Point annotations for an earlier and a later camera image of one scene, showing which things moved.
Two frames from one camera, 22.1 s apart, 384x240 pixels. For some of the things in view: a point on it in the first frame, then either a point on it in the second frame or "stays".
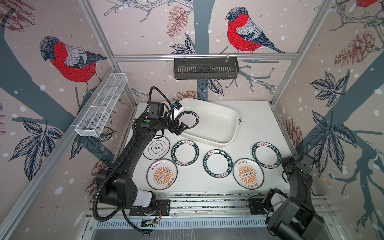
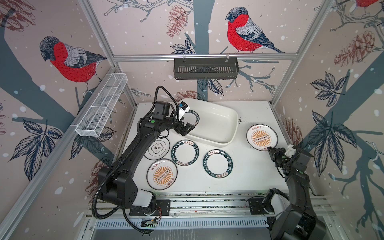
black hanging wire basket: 206,68 stays
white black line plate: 157,148 stays
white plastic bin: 218,125 stays
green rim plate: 217,163 stays
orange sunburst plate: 248,173 → 260,137
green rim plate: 273,147 → 192,117
